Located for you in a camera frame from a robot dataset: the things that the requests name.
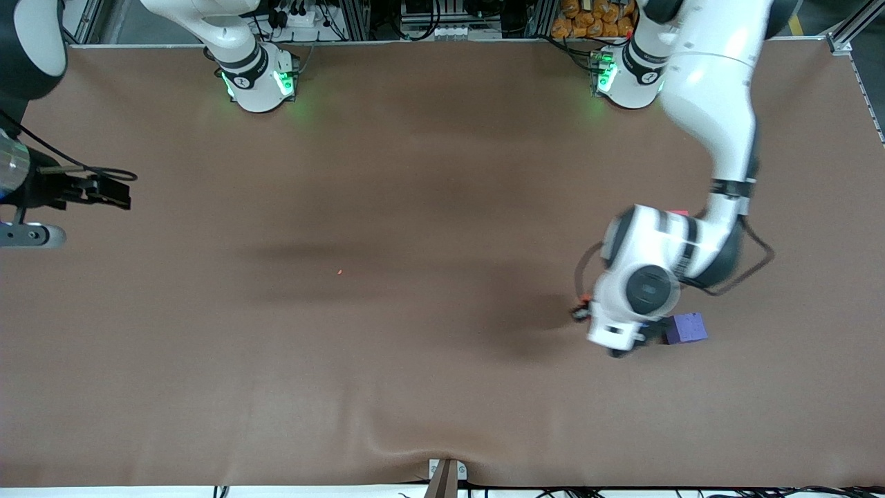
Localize grey metal table clamp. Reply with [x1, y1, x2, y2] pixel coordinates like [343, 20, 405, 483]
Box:
[423, 458, 468, 498]

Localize brown table cloth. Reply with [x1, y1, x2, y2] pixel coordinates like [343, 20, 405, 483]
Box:
[0, 40, 885, 489]

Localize purple foam block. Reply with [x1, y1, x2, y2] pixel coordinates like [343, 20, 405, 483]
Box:
[665, 313, 709, 346]

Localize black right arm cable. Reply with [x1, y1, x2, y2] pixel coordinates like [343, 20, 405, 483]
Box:
[0, 111, 138, 183]

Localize white power strip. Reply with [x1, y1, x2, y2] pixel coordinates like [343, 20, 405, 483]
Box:
[275, 0, 320, 28]

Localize aluminium frame profile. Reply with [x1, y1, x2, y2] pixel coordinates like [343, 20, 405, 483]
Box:
[826, 0, 885, 55]

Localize pile of orange packets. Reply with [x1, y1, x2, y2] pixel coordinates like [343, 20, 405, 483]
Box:
[551, 0, 637, 40]

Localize white terminal block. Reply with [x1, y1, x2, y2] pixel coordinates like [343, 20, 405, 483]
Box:
[429, 25, 503, 41]

